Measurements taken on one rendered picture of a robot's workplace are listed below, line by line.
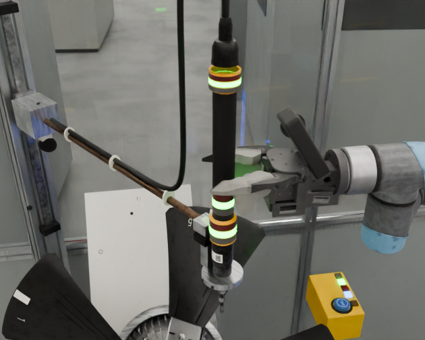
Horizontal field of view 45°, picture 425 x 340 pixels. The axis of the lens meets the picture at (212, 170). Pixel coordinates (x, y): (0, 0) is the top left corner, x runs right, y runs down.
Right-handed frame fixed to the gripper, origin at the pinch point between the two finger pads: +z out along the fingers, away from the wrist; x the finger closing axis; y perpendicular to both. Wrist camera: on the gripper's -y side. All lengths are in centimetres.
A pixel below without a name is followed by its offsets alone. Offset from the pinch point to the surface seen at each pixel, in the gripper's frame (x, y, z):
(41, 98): 52, 8, 32
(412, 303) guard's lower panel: 70, 113, -92
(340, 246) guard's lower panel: 70, 79, -57
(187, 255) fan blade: 16.3, 29.8, 2.7
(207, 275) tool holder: -1.1, 19.7, 1.0
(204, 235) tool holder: 1.0, 12.9, 1.2
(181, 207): 7.1, 11.3, 4.2
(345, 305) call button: 23, 58, -38
